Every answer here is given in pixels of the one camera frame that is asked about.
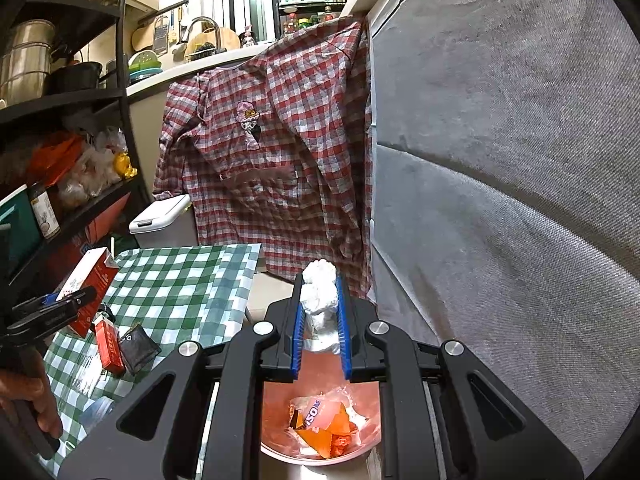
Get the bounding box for white kitchen counter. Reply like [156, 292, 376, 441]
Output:
[125, 10, 371, 96]

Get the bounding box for orange plastic wrapper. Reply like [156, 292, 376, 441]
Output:
[330, 430, 362, 458]

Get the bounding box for red plaid shirt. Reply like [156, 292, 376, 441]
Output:
[152, 15, 373, 298]

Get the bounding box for black spice rack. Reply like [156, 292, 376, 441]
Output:
[277, 0, 351, 36]

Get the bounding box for white tissue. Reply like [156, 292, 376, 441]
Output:
[300, 259, 341, 353]

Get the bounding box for pink plastic bin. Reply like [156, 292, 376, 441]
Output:
[260, 350, 383, 467]

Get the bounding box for red box with blue label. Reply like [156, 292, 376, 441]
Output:
[65, 192, 133, 261]

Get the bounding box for person's left hand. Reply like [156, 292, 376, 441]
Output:
[0, 367, 63, 441]

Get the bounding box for yellow figurine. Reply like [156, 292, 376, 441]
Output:
[114, 152, 138, 178]

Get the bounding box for labelled jar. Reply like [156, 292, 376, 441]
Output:
[27, 182, 61, 240]

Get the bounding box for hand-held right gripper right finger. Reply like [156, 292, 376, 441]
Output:
[336, 274, 586, 480]

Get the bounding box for black shelf rack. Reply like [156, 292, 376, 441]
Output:
[0, 0, 151, 311]

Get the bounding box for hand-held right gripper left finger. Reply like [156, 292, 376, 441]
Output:
[57, 272, 307, 480]

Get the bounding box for wooden cutting board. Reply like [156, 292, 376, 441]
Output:
[192, 27, 241, 51]

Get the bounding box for dark grey pouch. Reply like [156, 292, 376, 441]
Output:
[119, 324, 162, 376]

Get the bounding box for green checked tablecloth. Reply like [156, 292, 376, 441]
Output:
[42, 242, 263, 478]

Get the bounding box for grey cloth cover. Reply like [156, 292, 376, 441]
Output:
[367, 0, 640, 480]

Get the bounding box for teal storage box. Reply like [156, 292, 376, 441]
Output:
[0, 185, 43, 281]

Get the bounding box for black pot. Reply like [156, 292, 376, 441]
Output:
[50, 61, 103, 93]

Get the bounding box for stack of green bowls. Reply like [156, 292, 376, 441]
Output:
[129, 50, 163, 83]

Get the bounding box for white lidded trash can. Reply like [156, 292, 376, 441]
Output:
[129, 194, 198, 250]

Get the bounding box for clear plastic bag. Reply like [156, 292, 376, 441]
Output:
[67, 352, 108, 396]

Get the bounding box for steel pot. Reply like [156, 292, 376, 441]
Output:
[0, 19, 56, 103]

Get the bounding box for blue face mask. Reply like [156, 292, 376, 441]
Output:
[75, 395, 117, 432]

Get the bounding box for red cigarette pack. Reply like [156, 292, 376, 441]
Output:
[94, 312, 127, 376]

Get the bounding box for row of condiment bottles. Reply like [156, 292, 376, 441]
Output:
[280, 7, 346, 36]

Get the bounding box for steel faucet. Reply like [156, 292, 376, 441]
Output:
[180, 16, 222, 53]

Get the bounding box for metal grater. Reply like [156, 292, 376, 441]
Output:
[151, 14, 168, 56]

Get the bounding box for orange shopping bag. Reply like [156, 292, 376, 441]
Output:
[27, 132, 86, 183]

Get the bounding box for clear bags of food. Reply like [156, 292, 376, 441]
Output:
[57, 127, 128, 206]

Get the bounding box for orange snack bag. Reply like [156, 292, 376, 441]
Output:
[287, 394, 361, 460]

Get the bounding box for red and white carton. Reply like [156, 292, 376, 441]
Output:
[54, 247, 120, 338]

